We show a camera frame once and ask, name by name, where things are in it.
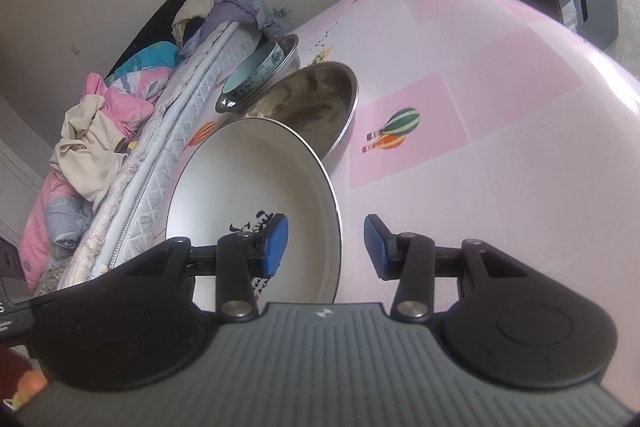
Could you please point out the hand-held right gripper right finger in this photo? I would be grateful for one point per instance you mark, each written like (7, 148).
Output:
(375, 247)

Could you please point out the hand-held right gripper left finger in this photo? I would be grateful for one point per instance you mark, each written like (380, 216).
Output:
(277, 247)

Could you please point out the white ceramic bowl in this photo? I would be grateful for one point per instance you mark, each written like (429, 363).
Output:
(250, 177)

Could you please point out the large stainless steel basin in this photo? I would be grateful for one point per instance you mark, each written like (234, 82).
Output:
(305, 107)

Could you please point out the teal patterned ceramic bowl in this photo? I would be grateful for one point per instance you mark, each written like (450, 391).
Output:
(250, 72)

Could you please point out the small stainless steel bowl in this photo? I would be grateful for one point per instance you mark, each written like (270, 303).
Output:
(290, 52)

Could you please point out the person's left hand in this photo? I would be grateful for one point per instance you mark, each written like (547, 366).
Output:
(32, 384)

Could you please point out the white quilted mattress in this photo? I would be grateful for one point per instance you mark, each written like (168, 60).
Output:
(165, 147)

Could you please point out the pink checked balloon tablecloth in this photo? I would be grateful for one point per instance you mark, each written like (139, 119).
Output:
(500, 132)

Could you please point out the beige garment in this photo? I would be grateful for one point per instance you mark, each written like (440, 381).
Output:
(90, 147)

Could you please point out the pile of clothes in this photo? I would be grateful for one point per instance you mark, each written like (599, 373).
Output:
(120, 102)

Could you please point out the cyan and pink printed quilt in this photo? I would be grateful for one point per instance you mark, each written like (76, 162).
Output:
(150, 62)

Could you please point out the lavender cloth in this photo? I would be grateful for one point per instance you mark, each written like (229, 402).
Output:
(217, 19)

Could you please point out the blue-grey crumpled cloth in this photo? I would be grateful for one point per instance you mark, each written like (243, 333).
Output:
(252, 7)

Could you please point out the white cloth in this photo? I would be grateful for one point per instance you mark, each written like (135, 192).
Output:
(192, 9)

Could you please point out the black headboard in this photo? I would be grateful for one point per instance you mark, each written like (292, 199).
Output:
(165, 12)

